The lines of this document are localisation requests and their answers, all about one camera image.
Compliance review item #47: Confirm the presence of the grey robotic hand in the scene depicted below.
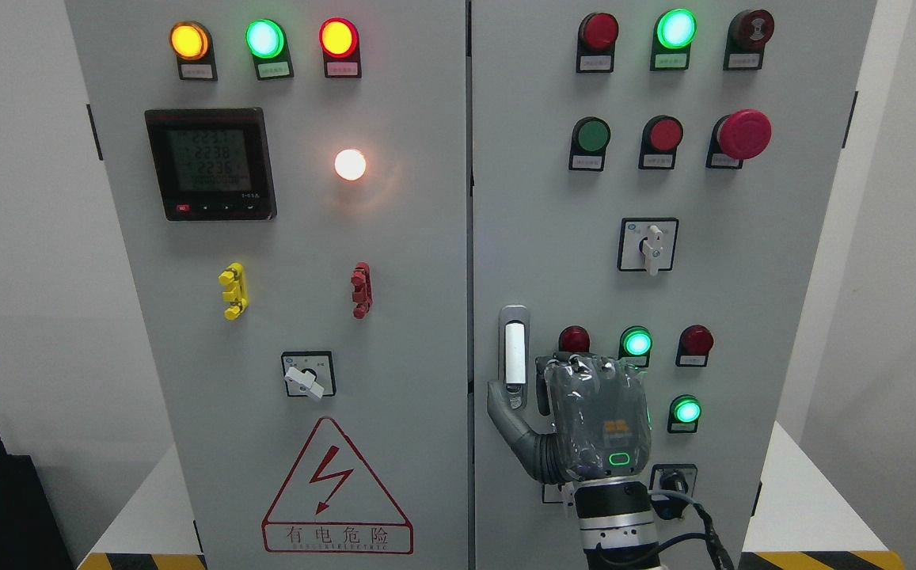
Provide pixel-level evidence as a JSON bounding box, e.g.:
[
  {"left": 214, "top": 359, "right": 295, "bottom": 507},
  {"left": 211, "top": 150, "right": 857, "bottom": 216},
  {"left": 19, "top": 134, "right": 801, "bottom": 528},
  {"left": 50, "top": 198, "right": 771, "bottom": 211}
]
[{"left": 487, "top": 352, "right": 652, "bottom": 485}]

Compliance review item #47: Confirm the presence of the silver door handle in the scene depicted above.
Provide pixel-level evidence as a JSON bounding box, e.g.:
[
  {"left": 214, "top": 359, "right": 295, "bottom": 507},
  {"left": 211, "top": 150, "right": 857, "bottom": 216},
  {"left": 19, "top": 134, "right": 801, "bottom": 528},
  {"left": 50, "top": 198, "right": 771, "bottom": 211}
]
[{"left": 498, "top": 306, "right": 530, "bottom": 410}]

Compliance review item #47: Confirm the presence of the grey electrical cabinet right door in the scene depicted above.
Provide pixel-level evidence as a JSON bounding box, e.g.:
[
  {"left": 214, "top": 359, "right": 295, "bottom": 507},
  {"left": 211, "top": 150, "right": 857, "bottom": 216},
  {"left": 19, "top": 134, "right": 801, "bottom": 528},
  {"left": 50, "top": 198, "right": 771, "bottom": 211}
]
[{"left": 469, "top": 1, "right": 876, "bottom": 569}]

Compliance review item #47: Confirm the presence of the grey electrical cabinet door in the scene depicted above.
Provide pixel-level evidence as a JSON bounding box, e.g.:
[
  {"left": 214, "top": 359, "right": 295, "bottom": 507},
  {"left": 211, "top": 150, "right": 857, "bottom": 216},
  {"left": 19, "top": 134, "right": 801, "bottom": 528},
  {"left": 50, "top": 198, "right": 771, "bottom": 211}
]
[
  {"left": 469, "top": 1, "right": 876, "bottom": 569},
  {"left": 66, "top": 1, "right": 469, "bottom": 569}
]

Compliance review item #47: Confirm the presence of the grey electrical cabinet left door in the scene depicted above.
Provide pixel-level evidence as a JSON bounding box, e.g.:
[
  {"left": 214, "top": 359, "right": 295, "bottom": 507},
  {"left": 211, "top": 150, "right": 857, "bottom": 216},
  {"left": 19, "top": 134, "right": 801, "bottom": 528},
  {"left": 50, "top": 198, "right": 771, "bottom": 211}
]
[{"left": 66, "top": 1, "right": 469, "bottom": 569}]

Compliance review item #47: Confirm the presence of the green indicator lamp middle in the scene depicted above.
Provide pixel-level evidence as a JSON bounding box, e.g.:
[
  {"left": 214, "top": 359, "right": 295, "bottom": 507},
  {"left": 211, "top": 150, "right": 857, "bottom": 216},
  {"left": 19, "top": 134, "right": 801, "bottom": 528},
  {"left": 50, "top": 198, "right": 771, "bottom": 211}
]
[{"left": 619, "top": 325, "right": 652, "bottom": 368}]

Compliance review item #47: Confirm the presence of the green indicator lamp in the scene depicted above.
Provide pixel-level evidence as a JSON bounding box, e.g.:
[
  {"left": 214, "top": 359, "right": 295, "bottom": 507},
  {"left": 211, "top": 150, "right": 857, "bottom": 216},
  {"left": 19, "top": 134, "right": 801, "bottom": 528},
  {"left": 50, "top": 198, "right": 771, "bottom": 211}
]
[
  {"left": 245, "top": 18, "right": 295, "bottom": 81},
  {"left": 619, "top": 325, "right": 652, "bottom": 368},
  {"left": 649, "top": 8, "right": 697, "bottom": 71}
]

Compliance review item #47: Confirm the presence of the red indicator lamp middle left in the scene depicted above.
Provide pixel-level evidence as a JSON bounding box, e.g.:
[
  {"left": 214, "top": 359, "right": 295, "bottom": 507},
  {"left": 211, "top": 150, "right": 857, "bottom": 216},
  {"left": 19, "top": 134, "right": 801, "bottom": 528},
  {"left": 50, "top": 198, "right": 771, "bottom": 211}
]
[{"left": 557, "top": 325, "right": 591, "bottom": 353}]

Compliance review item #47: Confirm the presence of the red indicator lamp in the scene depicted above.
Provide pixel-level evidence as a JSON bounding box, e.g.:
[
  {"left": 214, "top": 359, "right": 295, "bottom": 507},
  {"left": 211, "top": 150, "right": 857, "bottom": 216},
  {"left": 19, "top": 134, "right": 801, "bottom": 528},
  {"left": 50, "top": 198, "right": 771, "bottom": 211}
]
[
  {"left": 317, "top": 17, "right": 361, "bottom": 78},
  {"left": 557, "top": 325, "right": 591, "bottom": 353},
  {"left": 675, "top": 325, "right": 714, "bottom": 367},
  {"left": 575, "top": 12, "right": 619, "bottom": 74}
]

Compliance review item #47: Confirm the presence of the lit green push button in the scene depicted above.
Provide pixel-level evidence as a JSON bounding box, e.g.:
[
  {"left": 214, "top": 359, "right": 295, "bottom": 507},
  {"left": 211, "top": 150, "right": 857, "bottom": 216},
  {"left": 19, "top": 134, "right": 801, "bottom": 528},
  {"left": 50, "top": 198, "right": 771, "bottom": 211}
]
[{"left": 667, "top": 394, "right": 701, "bottom": 434}]

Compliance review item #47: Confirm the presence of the red indicator lamp middle right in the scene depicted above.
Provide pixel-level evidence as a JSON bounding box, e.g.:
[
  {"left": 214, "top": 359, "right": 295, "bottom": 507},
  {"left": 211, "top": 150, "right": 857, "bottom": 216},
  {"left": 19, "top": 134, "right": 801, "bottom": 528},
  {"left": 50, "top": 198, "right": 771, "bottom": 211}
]
[{"left": 675, "top": 325, "right": 714, "bottom": 367}]

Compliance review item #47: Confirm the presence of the white platform with hazard stripes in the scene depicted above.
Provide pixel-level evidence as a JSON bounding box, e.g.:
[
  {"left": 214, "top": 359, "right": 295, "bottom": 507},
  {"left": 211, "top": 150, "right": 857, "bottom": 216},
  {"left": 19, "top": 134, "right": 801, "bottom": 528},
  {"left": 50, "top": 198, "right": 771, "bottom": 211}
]
[{"left": 80, "top": 425, "right": 903, "bottom": 569}]

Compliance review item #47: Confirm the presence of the red terminal connector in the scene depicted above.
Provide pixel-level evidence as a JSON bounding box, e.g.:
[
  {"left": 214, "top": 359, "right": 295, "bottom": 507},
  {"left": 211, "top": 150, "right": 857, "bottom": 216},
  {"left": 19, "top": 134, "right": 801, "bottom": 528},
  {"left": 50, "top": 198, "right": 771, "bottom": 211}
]
[{"left": 352, "top": 262, "right": 372, "bottom": 320}]

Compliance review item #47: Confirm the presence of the green push button upper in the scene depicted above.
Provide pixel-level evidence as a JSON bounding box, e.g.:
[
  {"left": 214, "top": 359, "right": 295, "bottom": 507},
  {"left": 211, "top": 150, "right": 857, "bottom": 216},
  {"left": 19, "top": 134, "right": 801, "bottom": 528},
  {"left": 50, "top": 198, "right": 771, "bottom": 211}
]
[{"left": 568, "top": 116, "right": 612, "bottom": 172}]

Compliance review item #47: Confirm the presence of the red push button upper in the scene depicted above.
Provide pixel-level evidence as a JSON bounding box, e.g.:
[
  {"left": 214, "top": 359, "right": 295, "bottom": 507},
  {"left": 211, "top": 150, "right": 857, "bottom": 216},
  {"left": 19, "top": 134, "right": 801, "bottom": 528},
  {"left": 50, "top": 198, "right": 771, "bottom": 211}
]
[{"left": 638, "top": 115, "right": 683, "bottom": 170}]

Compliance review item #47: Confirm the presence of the red electric hazard warning sticker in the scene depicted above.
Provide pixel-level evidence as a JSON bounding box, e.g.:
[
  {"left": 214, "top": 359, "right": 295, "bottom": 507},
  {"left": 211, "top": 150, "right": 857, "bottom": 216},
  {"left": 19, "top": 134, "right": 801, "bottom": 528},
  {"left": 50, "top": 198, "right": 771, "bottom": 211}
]
[{"left": 261, "top": 417, "right": 414, "bottom": 555}]

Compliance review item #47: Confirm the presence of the red emergency stop button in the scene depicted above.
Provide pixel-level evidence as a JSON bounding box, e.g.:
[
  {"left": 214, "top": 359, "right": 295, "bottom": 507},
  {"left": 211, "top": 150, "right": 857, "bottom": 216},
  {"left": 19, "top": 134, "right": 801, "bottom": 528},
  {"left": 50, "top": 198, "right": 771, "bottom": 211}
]
[{"left": 706, "top": 108, "right": 773, "bottom": 169}]

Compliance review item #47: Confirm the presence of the white glowing indicator lamp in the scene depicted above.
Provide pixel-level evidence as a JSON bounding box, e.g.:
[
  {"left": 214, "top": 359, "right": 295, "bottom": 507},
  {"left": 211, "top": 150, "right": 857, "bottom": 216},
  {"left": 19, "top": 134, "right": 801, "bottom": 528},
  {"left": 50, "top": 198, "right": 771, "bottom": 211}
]
[{"left": 333, "top": 148, "right": 367, "bottom": 181}]

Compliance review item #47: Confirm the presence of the red indicator lamp top right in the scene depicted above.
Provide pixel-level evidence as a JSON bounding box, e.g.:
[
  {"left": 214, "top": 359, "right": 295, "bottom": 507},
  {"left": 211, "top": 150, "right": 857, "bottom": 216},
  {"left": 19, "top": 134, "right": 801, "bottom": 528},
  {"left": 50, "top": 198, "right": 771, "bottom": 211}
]
[{"left": 575, "top": 12, "right": 619, "bottom": 74}]

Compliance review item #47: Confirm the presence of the yellow terminal connector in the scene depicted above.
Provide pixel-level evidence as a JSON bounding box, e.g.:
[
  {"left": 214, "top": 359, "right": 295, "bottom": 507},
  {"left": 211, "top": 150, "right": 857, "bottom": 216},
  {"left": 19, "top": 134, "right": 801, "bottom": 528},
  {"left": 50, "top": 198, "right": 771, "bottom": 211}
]
[{"left": 218, "top": 262, "right": 249, "bottom": 321}]

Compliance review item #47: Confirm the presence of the green indicator lamp top right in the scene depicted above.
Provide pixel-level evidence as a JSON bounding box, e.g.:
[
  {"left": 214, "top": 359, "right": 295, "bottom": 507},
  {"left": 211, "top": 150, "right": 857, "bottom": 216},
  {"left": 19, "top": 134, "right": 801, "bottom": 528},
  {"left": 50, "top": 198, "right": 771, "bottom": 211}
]
[{"left": 649, "top": 8, "right": 697, "bottom": 71}]

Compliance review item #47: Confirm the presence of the dark red buzzer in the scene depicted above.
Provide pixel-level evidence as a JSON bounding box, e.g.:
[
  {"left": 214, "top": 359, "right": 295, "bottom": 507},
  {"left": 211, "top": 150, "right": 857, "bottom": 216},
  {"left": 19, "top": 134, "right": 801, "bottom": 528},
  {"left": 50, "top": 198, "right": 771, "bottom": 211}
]
[{"left": 723, "top": 9, "right": 775, "bottom": 71}]

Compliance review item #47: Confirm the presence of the red indicator lamp top left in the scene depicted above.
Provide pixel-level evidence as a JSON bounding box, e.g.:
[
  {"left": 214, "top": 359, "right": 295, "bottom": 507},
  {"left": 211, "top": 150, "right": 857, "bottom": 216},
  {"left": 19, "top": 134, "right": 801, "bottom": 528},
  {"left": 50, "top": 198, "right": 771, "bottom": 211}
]
[{"left": 317, "top": 17, "right": 361, "bottom": 78}]

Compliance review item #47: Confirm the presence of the black digital power meter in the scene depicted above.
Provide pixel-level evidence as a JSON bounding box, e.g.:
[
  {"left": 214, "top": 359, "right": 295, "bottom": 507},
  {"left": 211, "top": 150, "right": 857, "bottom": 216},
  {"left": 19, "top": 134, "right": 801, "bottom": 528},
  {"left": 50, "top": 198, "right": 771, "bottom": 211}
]
[{"left": 144, "top": 107, "right": 277, "bottom": 222}]

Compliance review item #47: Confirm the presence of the green indicator lamp top left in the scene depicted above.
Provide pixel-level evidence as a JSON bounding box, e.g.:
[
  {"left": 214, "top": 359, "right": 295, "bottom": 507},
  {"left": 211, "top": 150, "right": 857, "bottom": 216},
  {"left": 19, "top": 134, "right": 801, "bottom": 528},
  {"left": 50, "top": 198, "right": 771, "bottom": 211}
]
[{"left": 245, "top": 18, "right": 295, "bottom": 81}]

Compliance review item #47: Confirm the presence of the yellow indicator lamp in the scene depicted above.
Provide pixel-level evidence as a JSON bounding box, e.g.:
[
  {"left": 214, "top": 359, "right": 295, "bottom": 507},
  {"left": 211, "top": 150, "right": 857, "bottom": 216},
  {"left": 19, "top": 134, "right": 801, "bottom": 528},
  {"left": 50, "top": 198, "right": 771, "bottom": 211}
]
[{"left": 169, "top": 21, "right": 218, "bottom": 81}]

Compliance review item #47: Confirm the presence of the black box with antenna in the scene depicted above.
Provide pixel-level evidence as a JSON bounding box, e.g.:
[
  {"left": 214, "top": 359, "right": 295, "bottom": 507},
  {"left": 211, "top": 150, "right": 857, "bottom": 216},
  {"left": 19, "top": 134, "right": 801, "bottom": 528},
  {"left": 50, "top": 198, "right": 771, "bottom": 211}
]
[{"left": 0, "top": 436, "right": 74, "bottom": 569}]

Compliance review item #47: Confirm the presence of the white rotary switch lower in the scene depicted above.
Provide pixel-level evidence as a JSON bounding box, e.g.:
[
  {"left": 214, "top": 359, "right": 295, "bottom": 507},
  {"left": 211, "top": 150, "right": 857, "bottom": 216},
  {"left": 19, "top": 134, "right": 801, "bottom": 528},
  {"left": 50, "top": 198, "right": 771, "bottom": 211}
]
[{"left": 541, "top": 482, "right": 576, "bottom": 517}]

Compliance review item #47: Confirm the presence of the white rotary switch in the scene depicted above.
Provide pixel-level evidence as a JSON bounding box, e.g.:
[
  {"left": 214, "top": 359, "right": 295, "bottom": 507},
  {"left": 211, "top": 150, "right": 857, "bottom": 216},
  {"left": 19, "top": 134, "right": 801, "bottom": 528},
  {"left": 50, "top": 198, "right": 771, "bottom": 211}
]
[
  {"left": 541, "top": 482, "right": 576, "bottom": 517},
  {"left": 617, "top": 218, "right": 679, "bottom": 276}
]

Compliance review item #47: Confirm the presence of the black rotary switch lower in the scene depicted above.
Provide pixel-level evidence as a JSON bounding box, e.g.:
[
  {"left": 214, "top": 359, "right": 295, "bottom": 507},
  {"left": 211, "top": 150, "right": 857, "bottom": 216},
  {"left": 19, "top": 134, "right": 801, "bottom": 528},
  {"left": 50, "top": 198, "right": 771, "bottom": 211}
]
[{"left": 649, "top": 463, "right": 699, "bottom": 520}]

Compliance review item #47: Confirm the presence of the white rotary switch upper right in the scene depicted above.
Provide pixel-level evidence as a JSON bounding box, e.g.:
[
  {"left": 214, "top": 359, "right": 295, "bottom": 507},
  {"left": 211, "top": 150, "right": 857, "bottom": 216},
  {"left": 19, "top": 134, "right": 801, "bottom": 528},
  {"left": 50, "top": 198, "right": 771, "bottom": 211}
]
[{"left": 617, "top": 218, "right": 679, "bottom": 276}]

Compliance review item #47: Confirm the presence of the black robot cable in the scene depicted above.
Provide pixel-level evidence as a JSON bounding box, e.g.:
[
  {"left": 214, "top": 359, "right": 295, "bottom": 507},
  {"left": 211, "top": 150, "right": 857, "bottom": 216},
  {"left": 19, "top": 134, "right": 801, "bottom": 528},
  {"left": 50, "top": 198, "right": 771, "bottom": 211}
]
[{"left": 616, "top": 488, "right": 735, "bottom": 570}]

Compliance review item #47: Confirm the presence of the white rotary switch left door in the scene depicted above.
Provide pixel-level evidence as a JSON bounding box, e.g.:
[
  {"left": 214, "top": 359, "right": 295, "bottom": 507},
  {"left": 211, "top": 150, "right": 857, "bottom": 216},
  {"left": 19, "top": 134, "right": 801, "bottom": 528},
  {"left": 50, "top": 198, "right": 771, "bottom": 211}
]
[{"left": 281, "top": 351, "right": 336, "bottom": 401}]

